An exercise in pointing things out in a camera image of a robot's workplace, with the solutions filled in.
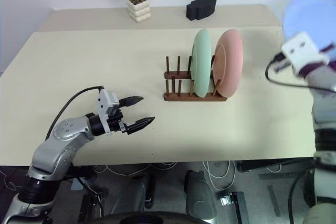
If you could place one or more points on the red plate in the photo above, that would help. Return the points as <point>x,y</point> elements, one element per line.
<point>231,61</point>

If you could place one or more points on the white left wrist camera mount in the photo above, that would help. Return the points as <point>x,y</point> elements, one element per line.
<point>101,103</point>

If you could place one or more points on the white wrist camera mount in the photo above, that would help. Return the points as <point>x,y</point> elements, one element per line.
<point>302,48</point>
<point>101,103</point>

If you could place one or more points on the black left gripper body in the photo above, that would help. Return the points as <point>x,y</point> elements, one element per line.
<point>115,123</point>

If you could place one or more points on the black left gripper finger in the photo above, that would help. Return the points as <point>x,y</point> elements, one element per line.
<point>139,124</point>
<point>130,101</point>

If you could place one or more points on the black foam block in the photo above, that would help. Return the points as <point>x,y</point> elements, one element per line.
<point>200,10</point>

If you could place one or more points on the black metal floor bracket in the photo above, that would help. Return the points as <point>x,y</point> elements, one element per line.
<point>236,205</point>

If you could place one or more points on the green plate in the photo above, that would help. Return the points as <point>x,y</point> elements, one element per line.
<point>200,61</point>

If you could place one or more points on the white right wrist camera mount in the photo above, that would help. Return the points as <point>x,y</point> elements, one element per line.
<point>302,48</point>

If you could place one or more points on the blue plate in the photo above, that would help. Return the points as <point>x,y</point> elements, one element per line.
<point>309,11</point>

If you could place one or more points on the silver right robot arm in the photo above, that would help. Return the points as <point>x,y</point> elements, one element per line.
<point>325,113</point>

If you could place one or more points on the brown wooden dish rack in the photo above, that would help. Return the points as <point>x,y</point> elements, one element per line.
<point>183,98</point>

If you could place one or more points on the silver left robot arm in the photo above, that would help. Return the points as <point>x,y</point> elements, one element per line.
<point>60,140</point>

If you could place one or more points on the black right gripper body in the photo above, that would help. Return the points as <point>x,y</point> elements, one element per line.
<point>327,49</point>

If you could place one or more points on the dark rounded leg shape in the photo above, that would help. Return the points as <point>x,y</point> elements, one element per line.
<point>200,195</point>
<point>136,195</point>

